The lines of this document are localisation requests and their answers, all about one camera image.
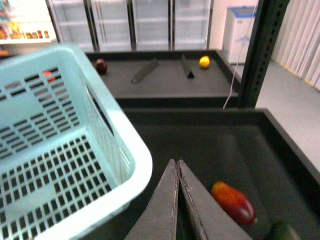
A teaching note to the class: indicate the grey shelf divider right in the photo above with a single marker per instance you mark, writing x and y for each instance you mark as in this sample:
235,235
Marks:
186,68

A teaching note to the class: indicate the glass door refrigerator row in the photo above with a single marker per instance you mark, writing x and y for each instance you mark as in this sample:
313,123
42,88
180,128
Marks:
99,26

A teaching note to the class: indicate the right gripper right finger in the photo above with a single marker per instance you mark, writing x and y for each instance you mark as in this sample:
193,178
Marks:
208,220

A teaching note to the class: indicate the green avocado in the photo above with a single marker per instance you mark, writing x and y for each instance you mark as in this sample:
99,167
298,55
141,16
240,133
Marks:
281,230

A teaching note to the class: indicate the grocery shelf with bottles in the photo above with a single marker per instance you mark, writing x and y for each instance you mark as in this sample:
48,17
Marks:
25,26

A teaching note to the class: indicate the white blue chest freezer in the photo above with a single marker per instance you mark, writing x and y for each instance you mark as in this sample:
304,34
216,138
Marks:
237,33

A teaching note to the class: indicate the grey shelf divider left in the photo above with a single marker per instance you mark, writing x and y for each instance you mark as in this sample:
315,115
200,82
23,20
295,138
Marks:
146,70

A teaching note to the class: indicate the light blue plastic basket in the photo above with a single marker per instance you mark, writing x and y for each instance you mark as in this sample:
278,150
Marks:
70,159

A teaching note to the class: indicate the red orange mango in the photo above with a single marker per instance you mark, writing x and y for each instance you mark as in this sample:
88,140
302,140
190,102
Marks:
235,203

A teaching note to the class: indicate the yellow lemon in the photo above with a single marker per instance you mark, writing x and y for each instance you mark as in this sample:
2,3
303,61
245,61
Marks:
204,62

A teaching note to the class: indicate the dark metal rack post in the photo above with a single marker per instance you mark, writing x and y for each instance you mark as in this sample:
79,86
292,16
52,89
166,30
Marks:
265,31

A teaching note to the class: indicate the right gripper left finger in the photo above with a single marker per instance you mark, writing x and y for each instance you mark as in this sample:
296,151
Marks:
159,219

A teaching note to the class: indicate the grey shelf divider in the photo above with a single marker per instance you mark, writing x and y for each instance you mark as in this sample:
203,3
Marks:
146,70
186,68

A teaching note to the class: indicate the dark purple fruit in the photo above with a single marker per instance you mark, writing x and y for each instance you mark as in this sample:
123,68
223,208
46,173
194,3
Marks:
101,66

